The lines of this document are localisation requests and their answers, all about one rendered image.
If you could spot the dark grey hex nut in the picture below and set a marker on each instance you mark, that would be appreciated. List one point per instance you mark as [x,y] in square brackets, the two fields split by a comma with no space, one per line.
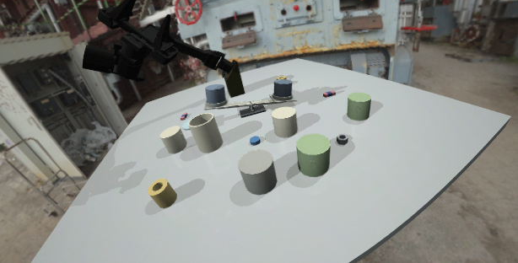
[342,139]

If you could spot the small blue disc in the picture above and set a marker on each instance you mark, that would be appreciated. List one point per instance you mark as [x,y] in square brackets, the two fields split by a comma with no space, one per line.
[255,141]

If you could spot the green cylinder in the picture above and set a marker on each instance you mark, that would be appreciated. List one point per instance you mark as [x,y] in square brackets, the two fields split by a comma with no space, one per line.
[313,153]
[358,106]

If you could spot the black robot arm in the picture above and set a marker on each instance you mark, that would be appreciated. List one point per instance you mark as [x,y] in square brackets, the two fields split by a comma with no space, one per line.
[107,61]

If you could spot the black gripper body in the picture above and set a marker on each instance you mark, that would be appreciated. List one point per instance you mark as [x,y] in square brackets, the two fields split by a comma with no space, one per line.
[135,42]

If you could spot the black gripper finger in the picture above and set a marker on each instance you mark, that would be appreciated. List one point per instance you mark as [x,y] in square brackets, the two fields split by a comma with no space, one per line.
[123,10]
[162,39]

